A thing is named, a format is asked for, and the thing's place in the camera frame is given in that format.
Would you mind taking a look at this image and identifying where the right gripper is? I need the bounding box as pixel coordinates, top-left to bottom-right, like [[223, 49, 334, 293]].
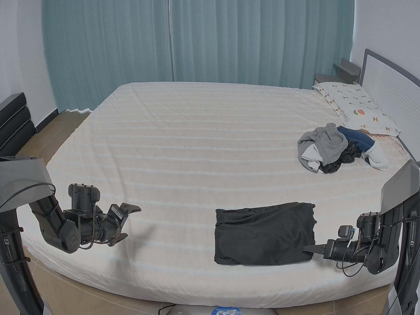
[[322, 238, 354, 262]]

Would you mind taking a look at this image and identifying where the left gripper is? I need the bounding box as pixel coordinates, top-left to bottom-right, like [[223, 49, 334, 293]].
[[97, 203, 142, 246]]

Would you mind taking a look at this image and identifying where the black T-shirt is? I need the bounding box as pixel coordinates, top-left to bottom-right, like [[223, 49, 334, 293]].
[[214, 202, 318, 266]]

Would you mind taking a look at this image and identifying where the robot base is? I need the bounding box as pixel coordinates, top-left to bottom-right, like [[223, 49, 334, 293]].
[[159, 302, 250, 315]]

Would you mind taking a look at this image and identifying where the pile of clothes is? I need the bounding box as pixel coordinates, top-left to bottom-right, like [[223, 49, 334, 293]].
[[297, 123, 389, 175]]

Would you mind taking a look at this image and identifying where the bed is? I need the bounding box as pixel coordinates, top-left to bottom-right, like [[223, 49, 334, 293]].
[[20, 48, 420, 308]]

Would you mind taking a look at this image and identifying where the white printed pillow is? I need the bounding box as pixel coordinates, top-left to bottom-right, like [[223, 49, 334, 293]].
[[312, 81, 401, 138]]

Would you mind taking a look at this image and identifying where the black chest of drawers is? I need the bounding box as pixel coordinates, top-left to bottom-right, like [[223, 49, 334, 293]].
[[0, 92, 37, 158]]

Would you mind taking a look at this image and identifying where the blue-green curtain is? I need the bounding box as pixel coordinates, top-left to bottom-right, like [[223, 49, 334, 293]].
[[169, 0, 355, 89], [41, 0, 174, 112]]

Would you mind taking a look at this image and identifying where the grey bedside table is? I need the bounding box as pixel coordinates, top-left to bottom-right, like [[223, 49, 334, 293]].
[[314, 58, 361, 85]]

